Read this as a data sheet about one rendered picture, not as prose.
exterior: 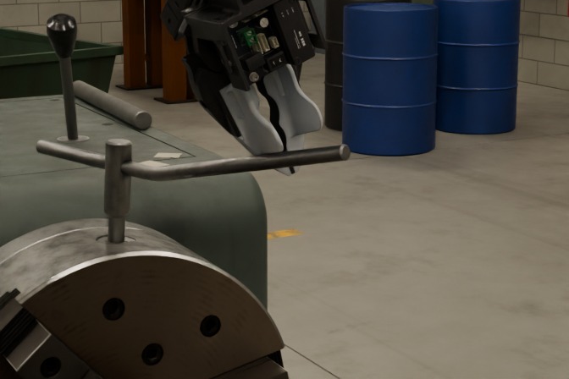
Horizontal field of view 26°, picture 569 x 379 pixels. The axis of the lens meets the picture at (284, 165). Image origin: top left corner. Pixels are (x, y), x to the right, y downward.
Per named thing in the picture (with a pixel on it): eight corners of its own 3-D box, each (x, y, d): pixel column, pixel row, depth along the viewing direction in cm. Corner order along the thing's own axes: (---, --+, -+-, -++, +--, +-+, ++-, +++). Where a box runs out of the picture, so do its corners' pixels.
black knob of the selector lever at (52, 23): (41, 57, 130) (39, 12, 129) (70, 56, 131) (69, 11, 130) (52, 62, 126) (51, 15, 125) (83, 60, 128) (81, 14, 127)
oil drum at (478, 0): (411, 123, 853) (414, -4, 834) (479, 116, 881) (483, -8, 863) (464, 138, 802) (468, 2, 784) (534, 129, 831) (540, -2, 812)
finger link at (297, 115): (322, 185, 92) (279, 74, 88) (284, 170, 97) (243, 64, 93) (355, 166, 93) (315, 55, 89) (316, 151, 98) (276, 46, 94)
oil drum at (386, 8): (323, 144, 784) (323, 4, 765) (400, 134, 812) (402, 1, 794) (375, 160, 733) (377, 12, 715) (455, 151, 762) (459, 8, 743)
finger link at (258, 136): (288, 205, 91) (244, 94, 87) (251, 189, 96) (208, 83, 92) (322, 184, 92) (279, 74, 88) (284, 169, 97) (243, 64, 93)
